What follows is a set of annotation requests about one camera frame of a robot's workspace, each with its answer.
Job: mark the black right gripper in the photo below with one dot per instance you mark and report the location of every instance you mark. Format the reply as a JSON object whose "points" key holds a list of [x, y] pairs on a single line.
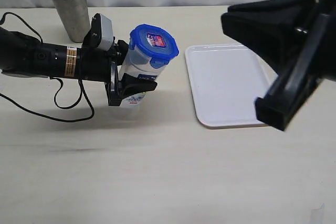
{"points": [[268, 28]]}

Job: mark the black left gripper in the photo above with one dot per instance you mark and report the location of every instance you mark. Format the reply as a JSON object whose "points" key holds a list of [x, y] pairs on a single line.
{"points": [[102, 66]]}

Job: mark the clear plastic tall container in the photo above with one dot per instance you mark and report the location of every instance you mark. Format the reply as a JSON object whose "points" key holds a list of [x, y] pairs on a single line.
{"points": [[141, 66]]}

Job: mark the stainless steel cup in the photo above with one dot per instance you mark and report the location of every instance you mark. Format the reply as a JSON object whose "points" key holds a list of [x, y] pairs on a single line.
{"points": [[74, 17]]}

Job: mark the blue plastic lid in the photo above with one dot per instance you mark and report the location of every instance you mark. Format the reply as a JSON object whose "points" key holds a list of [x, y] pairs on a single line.
{"points": [[151, 45]]}

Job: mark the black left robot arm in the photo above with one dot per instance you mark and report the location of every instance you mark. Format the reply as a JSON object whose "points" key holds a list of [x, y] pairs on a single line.
{"points": [[26, 56]]}

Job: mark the white rectangular plastic tray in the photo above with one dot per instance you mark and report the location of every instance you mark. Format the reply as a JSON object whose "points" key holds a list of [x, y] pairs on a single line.
{"points": [[225, 80]]}

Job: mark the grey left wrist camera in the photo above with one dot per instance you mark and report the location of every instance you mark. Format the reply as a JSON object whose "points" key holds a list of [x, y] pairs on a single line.
{"points": [[107, 36]]}

